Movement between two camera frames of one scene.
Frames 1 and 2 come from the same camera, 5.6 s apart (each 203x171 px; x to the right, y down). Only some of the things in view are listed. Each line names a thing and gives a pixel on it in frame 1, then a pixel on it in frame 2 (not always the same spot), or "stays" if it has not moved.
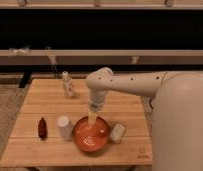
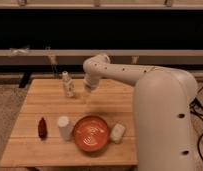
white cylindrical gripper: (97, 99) → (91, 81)
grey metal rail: (99, 57) stays
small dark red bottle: (42, 128) stays
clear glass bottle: (68, 84) stays
